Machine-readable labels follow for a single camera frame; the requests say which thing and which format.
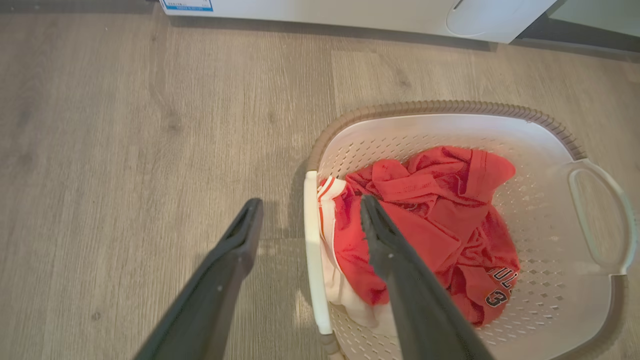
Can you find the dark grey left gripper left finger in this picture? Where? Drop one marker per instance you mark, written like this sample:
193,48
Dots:
205,300

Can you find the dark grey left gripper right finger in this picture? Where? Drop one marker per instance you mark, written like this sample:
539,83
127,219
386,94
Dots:
415,300

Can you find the white plastic laundry basket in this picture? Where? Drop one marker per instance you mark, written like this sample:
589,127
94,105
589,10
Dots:
550,210

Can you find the white garment with red stripes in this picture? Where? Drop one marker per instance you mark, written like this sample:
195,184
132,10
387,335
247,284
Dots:
345,295

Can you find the red sports jersey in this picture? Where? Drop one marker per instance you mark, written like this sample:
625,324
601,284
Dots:
445,220

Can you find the white washing machine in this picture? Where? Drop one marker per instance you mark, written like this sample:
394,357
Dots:
380,15

